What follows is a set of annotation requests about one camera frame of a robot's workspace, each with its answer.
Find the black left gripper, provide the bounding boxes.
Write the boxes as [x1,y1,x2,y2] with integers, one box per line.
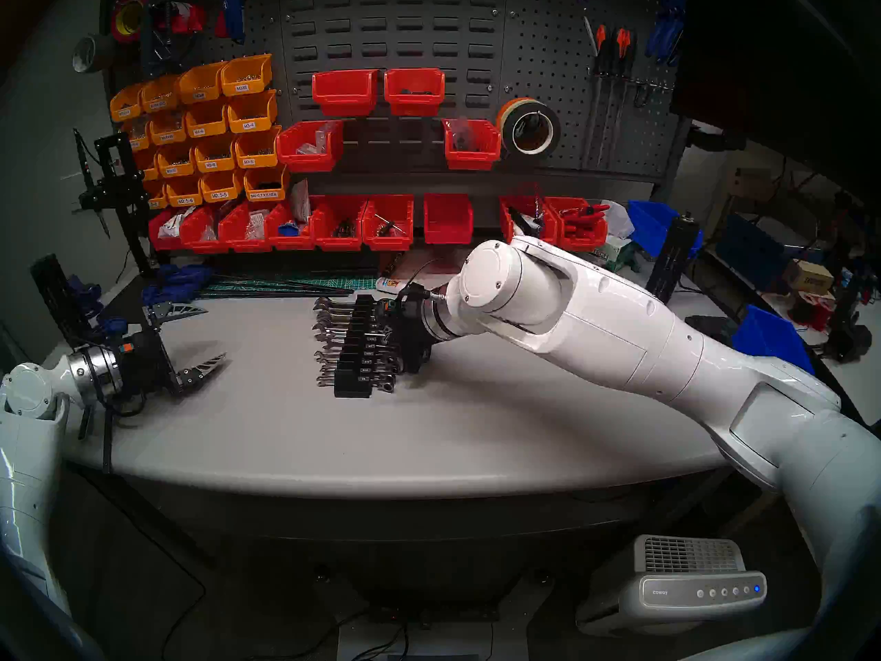
[114,302,228,397]

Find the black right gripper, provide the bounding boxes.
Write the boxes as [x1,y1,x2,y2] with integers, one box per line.
[377,284,436,375]

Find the black stepped wrench case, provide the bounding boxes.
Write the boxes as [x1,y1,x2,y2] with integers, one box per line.
[334,293,386,399]

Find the green cutting mat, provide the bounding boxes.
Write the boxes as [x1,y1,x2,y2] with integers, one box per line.
[200,274,379,301]

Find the red plastic storage bin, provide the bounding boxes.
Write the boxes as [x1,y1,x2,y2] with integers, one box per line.
[444,119,502,171]
[219,200,273,253]
[499,196,558,244]
[312,70,379,116]
[547,197,610,252]
[384,67,446,116]
[265,200,321,251]
[361,195,415,251]
[423,193,474,245]
[311,195,369,251]
[148,209,187,252]
[180,205,224,254]
[277,120,345,174]

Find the white plastic parts bag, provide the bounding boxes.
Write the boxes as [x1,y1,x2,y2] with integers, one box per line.
[158,209,197,239]

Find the orange bin labelled M2.5-6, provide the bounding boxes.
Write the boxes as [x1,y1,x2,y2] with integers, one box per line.
[165,176,204,208]

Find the black white marker pens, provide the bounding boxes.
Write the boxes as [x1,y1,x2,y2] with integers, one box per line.
[508,207,546,239]

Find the orange bin labelled M2.5-5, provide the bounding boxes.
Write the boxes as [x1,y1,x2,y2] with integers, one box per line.
[200,169,246,204]

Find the orange bin labelled M4 HEX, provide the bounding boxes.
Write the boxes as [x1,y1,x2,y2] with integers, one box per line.
[244,164,291,202]

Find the orange bin labelled M3-12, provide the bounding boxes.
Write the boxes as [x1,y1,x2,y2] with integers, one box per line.
[157,145,198,178]

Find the orange bin labelled M3-8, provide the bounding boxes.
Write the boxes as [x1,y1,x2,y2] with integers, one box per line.
[194,136,238,174]

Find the orange bin labelled M3-6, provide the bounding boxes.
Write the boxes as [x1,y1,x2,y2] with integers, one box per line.
[234,126,283,169]

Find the clear plastic parts box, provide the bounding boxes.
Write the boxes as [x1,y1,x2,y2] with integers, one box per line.
[296,123,338,156]

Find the orange bin labelled M4-6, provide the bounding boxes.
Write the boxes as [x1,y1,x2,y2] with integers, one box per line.
[184,102,230,138]

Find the green white glove box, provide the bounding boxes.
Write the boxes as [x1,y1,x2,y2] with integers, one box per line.
[588,234,639,273]

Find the large tape roll orange edge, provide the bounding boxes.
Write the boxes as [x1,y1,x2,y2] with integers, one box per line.
[497,96,562,161]

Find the orange bin labelled M3-4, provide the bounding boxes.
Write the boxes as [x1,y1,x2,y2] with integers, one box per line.
[227,90,279,134]

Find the orange bin labelled M3X8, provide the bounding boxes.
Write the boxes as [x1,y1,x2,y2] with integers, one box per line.
[179,64,224,105]

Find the blue plastic storage bin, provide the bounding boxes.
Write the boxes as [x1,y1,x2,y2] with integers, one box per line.
[731,304,818,377]
[628,200,704,261]

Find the orange bin labelled M3X6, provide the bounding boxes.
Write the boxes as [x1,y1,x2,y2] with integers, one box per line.
[220,54,274,97]

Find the black cylindrical can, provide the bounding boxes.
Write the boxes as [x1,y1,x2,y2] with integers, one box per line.
[647,212,703,306]

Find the black metal hanging clamp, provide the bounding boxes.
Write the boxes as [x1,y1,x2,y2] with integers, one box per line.
[140,0,187,82]

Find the red white hanging tool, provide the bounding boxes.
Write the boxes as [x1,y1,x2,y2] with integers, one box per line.
[165,0,209,37]

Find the red yellow tape roll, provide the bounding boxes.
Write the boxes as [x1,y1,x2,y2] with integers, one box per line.
[110,0,151,44]

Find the orange black screwdriver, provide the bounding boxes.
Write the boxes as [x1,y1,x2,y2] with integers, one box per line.
[599,26,633,168]
[585,23,613,168]

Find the dark blue storage bin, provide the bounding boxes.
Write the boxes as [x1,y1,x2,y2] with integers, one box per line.
[716,212,803,288]

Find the white Coway air purifier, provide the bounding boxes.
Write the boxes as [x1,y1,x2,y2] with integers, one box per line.
[575,534,768,636]

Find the small cardboard box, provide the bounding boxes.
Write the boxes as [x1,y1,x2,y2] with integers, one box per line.
[786,259,836,295]

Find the black monitor screen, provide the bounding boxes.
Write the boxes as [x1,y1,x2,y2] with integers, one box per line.
[671,0,881,199]

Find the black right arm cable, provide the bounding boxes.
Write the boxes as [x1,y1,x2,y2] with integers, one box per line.
[403,257,448,302]

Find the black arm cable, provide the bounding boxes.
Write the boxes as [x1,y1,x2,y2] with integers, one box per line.
[403,257,448,302]
[77,391,149,474]

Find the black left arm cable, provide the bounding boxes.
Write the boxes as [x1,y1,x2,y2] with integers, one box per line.
[77,391,149,474]

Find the black ribbed post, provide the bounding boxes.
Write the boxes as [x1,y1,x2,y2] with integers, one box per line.
[30,253,90,347]

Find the black metal frame stand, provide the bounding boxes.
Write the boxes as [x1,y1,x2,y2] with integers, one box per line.
[72,129,162,276]

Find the red handled pliers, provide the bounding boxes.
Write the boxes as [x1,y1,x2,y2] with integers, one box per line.
[561,204,611,235]

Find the grey metal pegboard wall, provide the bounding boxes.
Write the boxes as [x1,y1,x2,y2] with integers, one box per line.
[103,0,692,182]

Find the grey duct tape roll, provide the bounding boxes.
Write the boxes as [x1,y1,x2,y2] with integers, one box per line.
[72,34,111,74]

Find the blue red handled cutter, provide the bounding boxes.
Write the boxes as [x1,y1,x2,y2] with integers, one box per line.
[215,0,259,46]

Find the black handled screwdriver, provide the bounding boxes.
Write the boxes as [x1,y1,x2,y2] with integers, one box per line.
[609,30,641,165]

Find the blue handled pliers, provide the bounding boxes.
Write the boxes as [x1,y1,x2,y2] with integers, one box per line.
[647,0,689,68]

